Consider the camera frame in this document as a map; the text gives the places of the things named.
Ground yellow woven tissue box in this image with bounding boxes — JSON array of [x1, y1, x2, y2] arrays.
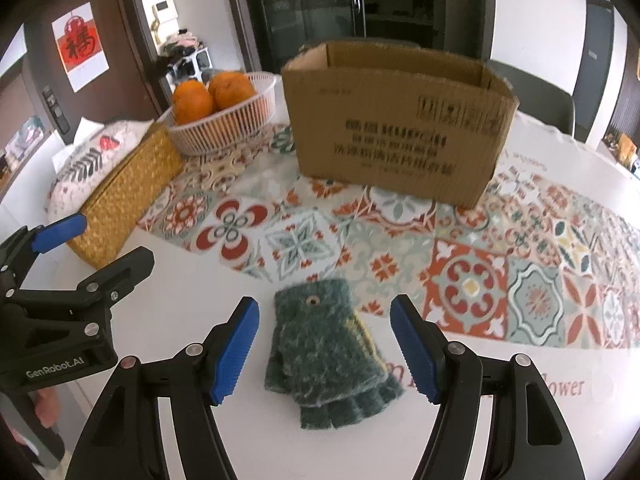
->
[[66, 122, 185, 269]]

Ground black door lock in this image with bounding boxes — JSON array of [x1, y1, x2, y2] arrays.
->
[[42, 85, 69, 134]]

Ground white plastic basket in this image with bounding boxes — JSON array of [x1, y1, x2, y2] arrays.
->
[[159, 72, 279, 157]]

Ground white shoe rack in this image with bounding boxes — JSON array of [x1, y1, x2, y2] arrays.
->
[[167, 47, 211, 83]]

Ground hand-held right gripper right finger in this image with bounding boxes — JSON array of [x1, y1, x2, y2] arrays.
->
[[390, 294, 586, 480]]

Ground orange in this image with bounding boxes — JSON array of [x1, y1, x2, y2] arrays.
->
[[207, 71, 257, 111], [172, 80, 216, 126]]

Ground black glass cabinet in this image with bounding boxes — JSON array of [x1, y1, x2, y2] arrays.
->
[[222, 0, 493, 73]]

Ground green knitted glove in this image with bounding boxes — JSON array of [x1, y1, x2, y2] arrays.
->
[[264, 278, 406, 431]]

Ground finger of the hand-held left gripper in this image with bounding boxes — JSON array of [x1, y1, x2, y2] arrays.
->
[[15, 248, 156, 312], [0, 212, 89, 286]]

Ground brown cardboard box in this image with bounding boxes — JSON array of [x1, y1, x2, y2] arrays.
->
[[281, 41, 521, 209]]

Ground white tissue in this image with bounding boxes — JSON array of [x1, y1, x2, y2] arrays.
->
[[52, 117, 107, 171]]

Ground person's left hand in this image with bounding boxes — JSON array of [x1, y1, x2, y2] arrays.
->
[[30, 388, 61, 429]]

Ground red and white door poster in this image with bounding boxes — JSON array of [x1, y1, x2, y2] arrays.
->
[[52, 2, 110, 93]]

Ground tile-print tablecloth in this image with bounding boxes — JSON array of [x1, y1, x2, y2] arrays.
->
[[137, 120, 640, 401]]

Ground pink cloth pile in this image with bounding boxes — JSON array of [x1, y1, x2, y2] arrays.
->
[[160, 30, 202, 54]]

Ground floral fabric pouch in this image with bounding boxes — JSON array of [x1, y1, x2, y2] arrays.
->
[[46, 120, 156, 221]]

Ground grey dining chair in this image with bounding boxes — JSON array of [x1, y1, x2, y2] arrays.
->
[[487, 59, 575, 136]]

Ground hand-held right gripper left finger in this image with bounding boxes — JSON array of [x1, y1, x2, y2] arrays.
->
[[75, 296, 261, 480]]

